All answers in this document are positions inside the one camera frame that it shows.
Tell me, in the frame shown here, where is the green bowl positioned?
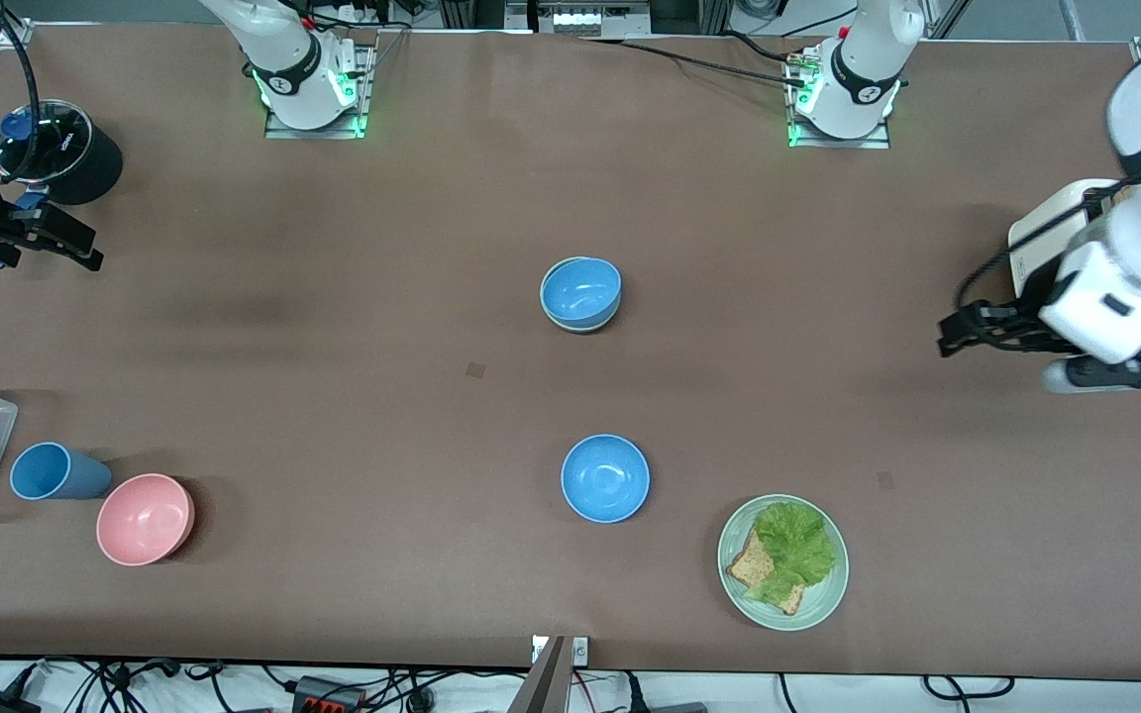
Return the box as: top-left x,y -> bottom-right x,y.
540,257 -> 623,334

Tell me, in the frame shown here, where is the blue bowl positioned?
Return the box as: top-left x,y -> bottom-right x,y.
542,256 -> 623,329
561,434 -> 651,524

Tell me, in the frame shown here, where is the pink bowl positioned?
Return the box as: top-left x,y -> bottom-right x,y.
96,473 -> 196,567

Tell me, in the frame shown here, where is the white toaster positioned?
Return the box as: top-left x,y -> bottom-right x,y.
1007,178 -> 1141,308

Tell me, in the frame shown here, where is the blue cup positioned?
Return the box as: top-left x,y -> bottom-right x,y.
10,442 -> 114,501

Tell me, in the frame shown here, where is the green lettuce leaf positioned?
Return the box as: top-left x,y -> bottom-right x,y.
744,501 -> 839,607

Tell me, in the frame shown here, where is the green plate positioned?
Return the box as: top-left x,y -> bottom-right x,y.
717,493 -> 850,632

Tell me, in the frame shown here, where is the toasted bread slice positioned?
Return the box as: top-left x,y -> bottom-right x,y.
726,528 -> 807,617

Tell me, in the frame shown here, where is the white power strip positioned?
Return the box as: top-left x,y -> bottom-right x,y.
531,0 -> 653,36

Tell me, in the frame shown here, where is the black orange power adapter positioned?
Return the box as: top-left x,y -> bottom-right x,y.
291,675 -> 365,713

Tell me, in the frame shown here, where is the grey mounting bar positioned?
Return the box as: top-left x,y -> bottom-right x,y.
506,636 -> 571,713

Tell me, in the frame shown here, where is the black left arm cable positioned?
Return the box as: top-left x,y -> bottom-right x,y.
957,181 -> 1131,310

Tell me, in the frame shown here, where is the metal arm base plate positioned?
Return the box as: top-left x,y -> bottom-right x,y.
786,45 -> 894,151
263,45 -> 375,141

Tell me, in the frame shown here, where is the black cable loop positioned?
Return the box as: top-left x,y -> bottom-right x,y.
922,675 -> 1017,700

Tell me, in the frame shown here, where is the black cable on table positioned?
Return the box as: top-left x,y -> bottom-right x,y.
580,36 -> 811,90

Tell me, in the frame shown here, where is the small metal bracket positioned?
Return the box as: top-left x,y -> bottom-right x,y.
531,636 -> 591,666

